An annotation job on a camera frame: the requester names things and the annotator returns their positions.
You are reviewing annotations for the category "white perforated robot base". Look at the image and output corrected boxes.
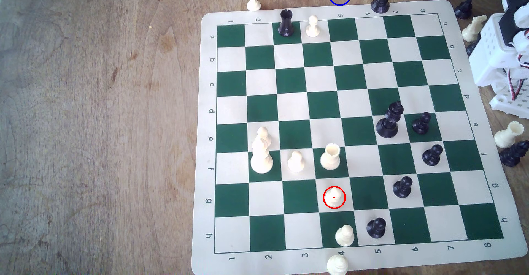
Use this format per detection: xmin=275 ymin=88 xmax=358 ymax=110
xmin=489 ymin=86 xmax=529 ymax=121

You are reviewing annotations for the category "white king chess piece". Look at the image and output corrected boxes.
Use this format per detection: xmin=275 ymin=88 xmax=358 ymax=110
xmin=250 ymin=137 xmax=274 ymax=175

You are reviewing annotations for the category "white rook chess piece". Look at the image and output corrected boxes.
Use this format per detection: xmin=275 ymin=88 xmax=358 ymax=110
xmin=320 ymin=143 xmax=341 ymax=171
xmin=494 ymin=121 xmax=525 ymax=149

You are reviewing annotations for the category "black rook chess piece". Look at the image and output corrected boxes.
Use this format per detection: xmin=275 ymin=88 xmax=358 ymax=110
xmin=278 ymin=9 xmax=295 ymax=37

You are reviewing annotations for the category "black king chess piece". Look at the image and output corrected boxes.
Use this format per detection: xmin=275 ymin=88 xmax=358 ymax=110
xmin=376 ymin=101 xmax=404 ymax=139

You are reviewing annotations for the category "white bishop chess piece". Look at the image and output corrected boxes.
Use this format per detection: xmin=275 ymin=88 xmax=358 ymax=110
xmin=326 ymin=254 xmax=349 ymax=275

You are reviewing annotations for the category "white knight chess piece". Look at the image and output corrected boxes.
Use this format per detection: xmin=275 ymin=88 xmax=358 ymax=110
xmin=461 ymin=15 xmax=488 ymax=43

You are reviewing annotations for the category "black bishop chess piece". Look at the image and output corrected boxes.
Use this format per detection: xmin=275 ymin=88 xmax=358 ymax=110
xmin=454 ymin=0 xmax=478 ymax=20

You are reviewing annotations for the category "green and white chessboard mat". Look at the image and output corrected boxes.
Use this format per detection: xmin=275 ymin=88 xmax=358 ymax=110
xmin=191 ymin=0 xmax=529 ymax=275

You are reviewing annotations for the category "red and black servo cable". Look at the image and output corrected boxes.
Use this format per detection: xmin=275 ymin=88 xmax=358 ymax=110
xmin=505 ymin=66 xmax=523 ymax=101

